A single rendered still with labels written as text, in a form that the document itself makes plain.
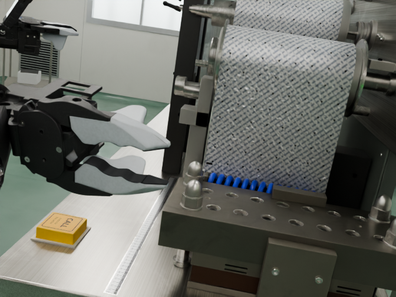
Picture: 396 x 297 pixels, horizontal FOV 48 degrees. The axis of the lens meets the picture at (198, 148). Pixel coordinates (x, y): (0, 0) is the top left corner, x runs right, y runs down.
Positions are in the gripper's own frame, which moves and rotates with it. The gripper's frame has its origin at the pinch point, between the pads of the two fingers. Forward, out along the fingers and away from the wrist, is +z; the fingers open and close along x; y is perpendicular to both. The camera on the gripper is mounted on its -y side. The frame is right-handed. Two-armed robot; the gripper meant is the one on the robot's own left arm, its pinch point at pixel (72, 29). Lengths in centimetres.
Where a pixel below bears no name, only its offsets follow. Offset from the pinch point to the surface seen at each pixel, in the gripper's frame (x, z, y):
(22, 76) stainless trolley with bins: -426, 1, 149
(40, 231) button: 59, -10, 24
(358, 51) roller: 63, 42, -15
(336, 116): 67, 38, -4
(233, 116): 59, 22, 0
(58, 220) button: 56, -7, 24
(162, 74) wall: -471, 190, 143
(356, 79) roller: 66, 40, -11
